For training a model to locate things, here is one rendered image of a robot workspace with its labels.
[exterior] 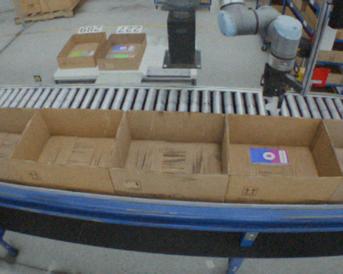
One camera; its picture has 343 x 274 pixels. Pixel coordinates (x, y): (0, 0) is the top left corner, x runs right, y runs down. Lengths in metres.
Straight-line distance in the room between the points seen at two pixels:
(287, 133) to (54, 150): 0.99
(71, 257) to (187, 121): 1.27
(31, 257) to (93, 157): 1.12
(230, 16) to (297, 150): 0.62
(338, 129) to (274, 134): 0.28
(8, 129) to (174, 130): 0.82
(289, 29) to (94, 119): 0.82
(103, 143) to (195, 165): 0.41
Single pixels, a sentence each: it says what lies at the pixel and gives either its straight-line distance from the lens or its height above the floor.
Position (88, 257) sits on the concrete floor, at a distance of 1.95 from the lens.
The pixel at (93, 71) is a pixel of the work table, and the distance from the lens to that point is 1.98.
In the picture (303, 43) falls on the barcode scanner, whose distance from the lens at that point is 1.67.
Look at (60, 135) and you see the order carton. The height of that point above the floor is 0.89.
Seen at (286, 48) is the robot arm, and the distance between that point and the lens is 0.95.
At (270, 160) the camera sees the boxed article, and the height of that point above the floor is 0.90.
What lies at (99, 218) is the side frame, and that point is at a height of 0.82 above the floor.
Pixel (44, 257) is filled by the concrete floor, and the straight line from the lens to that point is 2.07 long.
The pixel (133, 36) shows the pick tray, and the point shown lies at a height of 0.82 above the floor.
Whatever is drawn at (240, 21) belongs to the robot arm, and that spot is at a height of 1.39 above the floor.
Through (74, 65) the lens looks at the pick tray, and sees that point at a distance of 2.06.
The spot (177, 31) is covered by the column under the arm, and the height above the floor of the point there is 1.01.
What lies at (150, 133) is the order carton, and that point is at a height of 0.93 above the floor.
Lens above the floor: 1.76
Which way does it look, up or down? 45 degrees down
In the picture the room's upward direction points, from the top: 3 degrees counter-clockwise
